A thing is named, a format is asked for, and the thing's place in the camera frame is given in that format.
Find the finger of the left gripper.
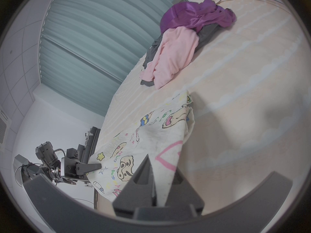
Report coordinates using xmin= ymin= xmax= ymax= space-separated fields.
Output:
xmin=75 ymin=162 xmax=102 ymax=177

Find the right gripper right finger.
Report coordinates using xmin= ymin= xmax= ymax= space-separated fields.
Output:
xmin=165 ymin=166 xmax=205 ymax=213

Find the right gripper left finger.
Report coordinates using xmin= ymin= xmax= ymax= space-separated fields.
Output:
xmin=112 ymin=154 xmax=156 ymax=215

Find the white printed pyjama top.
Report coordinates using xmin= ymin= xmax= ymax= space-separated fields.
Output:
xmin=89 ymin=90 xmax=196 ymax=207

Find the bed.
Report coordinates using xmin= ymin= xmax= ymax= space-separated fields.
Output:
xmin=92 ymin=0 xmax=307 ymax=216

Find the white air vent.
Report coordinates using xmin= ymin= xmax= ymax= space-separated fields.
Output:
xmin=0 ymin=109 xmax=12 ymax=145

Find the blue-green curtain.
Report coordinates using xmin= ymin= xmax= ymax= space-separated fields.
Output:
xmin=39 ymin=0 xmax=179 ymax=117

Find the pink garment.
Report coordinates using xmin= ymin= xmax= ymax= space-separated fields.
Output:
xmin=140 ymin=26 xmax=200 ymax=90

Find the dark grey garment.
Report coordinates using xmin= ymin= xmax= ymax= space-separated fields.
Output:
xmin=141 ymin=23 xmax=219 ymax=87

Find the purple garment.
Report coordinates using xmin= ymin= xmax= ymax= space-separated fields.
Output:
xmin=160 ymin=0 xmax=237 ymax=33

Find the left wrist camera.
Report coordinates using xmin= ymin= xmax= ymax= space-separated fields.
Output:
xmin=66 ymin=148 xmax=81 ymax=160

